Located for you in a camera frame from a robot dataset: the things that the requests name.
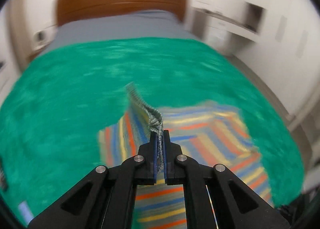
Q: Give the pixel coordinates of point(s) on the white desk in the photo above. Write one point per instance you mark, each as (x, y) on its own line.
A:
(225, 23)

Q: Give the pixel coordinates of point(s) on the green patterned blanket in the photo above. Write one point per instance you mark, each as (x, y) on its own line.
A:
(75, 94)

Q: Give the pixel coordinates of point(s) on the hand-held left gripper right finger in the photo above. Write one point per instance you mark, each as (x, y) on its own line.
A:
(165, 154)

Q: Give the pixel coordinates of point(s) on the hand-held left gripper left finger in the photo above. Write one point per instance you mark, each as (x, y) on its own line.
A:
(158, 154)

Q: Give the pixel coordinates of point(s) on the small white fan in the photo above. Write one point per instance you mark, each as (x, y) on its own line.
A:
(40, 36)

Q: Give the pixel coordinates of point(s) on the dark phone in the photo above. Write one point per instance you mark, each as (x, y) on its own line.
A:
(25, 212)

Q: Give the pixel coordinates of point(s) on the grey striped bed sheet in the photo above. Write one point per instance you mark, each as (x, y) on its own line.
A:
(120, 26)

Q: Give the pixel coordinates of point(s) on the wooden nightstand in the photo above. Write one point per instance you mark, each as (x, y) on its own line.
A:
(37, 53)

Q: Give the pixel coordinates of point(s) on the striped knit sweater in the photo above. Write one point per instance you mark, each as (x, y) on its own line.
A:
(212, 131)

